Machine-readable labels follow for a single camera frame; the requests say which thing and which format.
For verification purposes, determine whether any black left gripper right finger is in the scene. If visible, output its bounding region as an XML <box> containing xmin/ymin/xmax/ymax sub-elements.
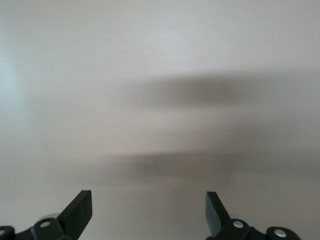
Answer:
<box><xmin>205</xmin><ymin>191</ymin><xmax>300</xmax><ymax>240</ymax></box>

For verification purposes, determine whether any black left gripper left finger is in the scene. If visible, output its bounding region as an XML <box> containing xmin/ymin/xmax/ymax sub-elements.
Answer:
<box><xmin>0</xmin><ymin>190</ymin><xmax>93</xmax><ymax>240</ymax></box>

